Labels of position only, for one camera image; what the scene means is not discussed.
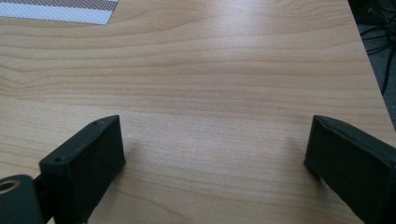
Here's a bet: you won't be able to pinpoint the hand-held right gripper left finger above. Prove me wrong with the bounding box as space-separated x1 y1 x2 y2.
38 114 127 224

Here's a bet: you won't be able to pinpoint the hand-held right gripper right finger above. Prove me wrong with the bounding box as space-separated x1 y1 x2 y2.
304 114 396 224

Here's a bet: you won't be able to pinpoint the white perforated mat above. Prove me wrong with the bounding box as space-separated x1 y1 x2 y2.
0 0 120 26

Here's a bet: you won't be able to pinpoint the black cables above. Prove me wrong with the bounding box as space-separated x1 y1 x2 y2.
358 0 396 96

